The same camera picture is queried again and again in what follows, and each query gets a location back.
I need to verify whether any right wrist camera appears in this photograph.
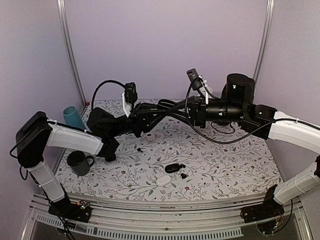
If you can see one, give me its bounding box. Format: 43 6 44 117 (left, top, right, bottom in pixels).
186 68 211 105

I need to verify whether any right metal corner post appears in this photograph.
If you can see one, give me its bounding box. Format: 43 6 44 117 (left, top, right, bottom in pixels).
252 0 275 80

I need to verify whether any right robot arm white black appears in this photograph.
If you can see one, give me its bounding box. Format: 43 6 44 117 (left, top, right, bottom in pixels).
167 68 320 218

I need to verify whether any black earbud front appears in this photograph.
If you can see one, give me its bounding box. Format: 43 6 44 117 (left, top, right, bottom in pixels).
180 173 188 179

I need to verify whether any white earbud case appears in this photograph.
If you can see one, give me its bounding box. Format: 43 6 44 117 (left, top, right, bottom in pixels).
156 175 172 187

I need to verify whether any black open oval case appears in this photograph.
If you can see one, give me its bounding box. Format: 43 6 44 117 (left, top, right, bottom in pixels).
164 163 186 174

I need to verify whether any left metal corner post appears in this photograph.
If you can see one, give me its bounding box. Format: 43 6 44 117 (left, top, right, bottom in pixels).
56 0 87 107

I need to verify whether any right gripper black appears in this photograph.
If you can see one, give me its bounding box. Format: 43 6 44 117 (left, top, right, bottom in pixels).
166 95 246 129

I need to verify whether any metal corner post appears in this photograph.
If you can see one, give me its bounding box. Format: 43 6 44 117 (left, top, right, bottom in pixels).
56 0 87 107
252 0 275 80

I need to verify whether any small black earbud case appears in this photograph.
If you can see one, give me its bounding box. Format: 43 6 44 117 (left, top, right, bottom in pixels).
105 154 117 162

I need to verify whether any dark grey mug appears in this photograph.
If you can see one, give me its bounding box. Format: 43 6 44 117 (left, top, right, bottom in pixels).
66 150 95 177

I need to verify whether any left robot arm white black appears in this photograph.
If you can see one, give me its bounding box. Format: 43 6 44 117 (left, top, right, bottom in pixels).
10 103 169 217

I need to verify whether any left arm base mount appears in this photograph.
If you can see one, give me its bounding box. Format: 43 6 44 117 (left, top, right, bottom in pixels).
48 198 93 223

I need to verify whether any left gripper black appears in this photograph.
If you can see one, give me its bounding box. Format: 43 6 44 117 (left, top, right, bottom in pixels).
107 102 168 138

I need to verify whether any floral table mat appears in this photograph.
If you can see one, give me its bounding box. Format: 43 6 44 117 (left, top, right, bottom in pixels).
52 98 283 202

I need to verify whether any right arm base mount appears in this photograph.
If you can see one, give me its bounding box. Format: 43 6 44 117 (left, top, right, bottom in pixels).
240 184 285 223

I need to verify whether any teal cup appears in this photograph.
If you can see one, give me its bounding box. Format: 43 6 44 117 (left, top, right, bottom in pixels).
62 106 87 130

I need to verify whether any black round earbud case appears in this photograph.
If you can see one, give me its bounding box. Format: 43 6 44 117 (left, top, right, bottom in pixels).
157 99 176 111

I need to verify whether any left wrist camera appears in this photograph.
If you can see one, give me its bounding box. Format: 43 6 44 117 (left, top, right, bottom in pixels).
121 82 138 117

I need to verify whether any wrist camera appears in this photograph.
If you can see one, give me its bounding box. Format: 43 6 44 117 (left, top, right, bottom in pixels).
186 68 211 105
121 82 138 117

